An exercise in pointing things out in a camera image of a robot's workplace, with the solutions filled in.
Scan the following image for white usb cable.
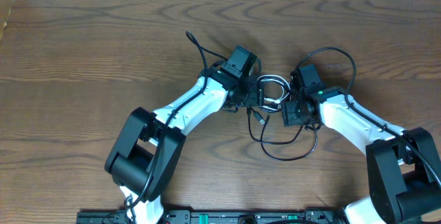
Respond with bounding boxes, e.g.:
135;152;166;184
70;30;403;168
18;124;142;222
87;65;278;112
256;74;292;112

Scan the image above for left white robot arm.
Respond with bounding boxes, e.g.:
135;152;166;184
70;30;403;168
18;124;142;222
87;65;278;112
105;70;263;223

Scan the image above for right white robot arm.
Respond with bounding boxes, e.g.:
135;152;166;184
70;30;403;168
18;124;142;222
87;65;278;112
281;87;440;223

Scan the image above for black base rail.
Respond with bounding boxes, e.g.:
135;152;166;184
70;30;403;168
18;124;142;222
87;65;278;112
76;208;347;224

